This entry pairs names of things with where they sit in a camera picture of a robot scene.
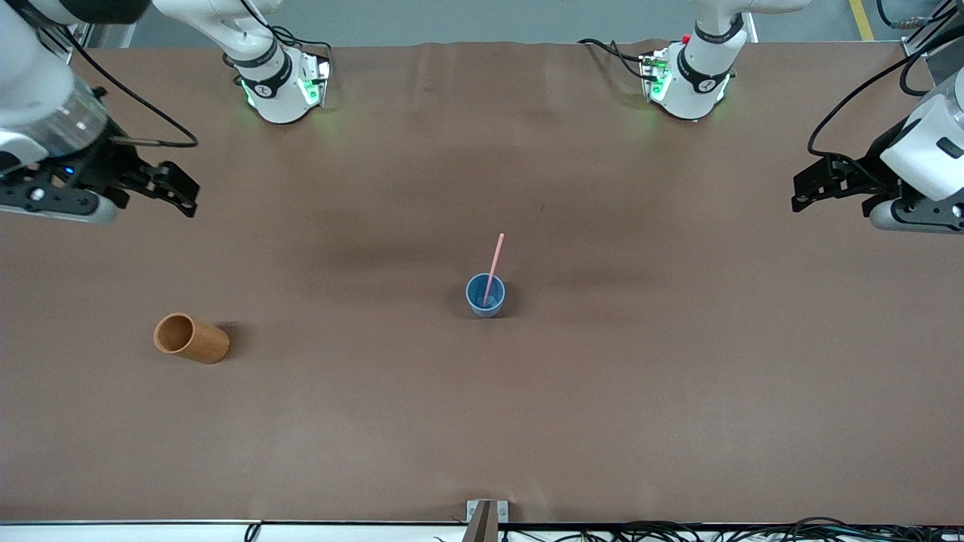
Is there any black right base cable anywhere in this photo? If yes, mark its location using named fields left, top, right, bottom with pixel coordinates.
left=267, top=25, right=334, bottom=69

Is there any black cable bundle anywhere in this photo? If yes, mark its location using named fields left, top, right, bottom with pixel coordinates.
left=433, top=516, right=964, bottom=542

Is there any blue plastic cup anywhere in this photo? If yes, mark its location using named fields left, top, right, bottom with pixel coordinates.
left=465, top=273, right=507, bottom=318

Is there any pink chopstick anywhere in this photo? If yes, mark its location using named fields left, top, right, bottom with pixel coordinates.
left=483, top=233, right=505, bottom=305

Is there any black left base cable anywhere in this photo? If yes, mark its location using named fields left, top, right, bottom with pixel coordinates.
left=578, top=37, right=652, bottom=82

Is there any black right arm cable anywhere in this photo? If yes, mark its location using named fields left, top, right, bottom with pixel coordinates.
left=30, top=0, right=200, bottom=149

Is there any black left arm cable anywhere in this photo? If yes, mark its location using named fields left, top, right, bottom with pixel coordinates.
left=808, top=29, right=964, bottom=159

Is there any brown camera post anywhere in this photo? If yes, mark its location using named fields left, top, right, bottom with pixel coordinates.
left=462, top=501, right=499, bottom=542

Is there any black base cable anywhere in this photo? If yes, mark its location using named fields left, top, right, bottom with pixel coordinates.
left=578, top=37, right=652, bottom=82
left=267, top=25, right=334, bottom=69

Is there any grey metal bracket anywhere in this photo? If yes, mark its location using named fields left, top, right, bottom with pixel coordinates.
left=465, top=499, right=510, bottom=542

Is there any brown wooden cup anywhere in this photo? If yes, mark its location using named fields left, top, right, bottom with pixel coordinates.
left=153, top=312, right=231, bottom=365

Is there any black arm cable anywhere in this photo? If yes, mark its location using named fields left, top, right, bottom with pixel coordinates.
left=30, top=0, right=200, bottom=149
left=808, top=29, right=964, bottom=159

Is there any grey metal frame piece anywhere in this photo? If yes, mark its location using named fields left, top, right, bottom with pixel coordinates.
left=901, top=30, right=964, bottom=87

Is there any brown table cover sheet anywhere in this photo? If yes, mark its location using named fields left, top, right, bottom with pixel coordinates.
left=0, top=41, right=964, bottom=525

